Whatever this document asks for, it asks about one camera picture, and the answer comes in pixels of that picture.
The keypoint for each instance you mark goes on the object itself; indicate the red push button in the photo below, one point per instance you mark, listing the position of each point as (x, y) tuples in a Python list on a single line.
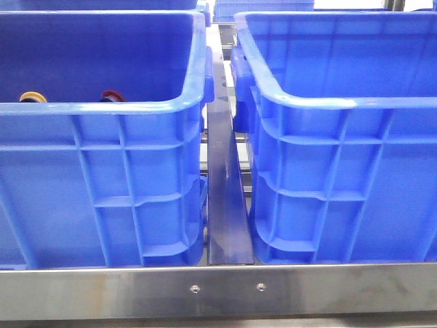
[(112, 96)]

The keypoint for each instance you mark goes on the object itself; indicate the yellow push button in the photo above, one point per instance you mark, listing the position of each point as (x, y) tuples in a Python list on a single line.
[(32, 97)]

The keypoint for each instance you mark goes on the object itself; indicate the right blue plastic bin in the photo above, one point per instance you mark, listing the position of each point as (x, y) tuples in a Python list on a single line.
[(342, 135)]

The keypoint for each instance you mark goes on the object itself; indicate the blue plastic bin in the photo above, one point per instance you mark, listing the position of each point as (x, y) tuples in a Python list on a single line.
[(342, 135), (86, 183)]

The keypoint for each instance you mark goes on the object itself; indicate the left blue plastic bin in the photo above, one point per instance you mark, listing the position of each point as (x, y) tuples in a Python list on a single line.
[(86, 183)]

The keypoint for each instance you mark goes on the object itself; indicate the rear right blue bin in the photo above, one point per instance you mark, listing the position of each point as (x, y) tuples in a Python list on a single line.
[(224, 11)]

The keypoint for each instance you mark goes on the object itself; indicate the rear left blue bin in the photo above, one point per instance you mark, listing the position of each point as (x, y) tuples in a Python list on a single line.
[(56, 5)]

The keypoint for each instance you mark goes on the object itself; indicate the left rail screw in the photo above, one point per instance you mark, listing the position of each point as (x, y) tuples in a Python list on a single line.
[(195, 289)]

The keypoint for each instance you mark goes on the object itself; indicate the rail screw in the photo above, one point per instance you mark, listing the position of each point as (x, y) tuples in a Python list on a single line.
[(195, 289), (261, 287)]

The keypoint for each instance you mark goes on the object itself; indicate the right rail screw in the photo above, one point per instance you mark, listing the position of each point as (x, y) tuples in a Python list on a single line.
[(261, 287)]

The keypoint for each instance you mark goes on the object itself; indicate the steel front rail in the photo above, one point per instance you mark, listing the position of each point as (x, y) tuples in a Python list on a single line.
[(226, 291)]

